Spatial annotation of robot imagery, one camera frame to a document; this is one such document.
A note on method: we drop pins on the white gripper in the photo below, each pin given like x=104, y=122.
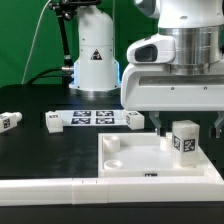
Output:
x=151, y=87

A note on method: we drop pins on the white square tabletop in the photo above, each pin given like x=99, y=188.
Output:
x=139, y=155

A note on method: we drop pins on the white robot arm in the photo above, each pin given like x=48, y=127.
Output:
x=180, y=68

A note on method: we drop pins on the white L-shaped fence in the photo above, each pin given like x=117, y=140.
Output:
x=101, y=190

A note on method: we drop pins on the sheet with fiducial markers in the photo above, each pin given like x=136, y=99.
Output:
x=92, y=117

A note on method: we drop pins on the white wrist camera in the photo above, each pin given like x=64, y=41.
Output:
x=157, y=49

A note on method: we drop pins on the black camera stand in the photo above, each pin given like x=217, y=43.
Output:
x=65, y=10

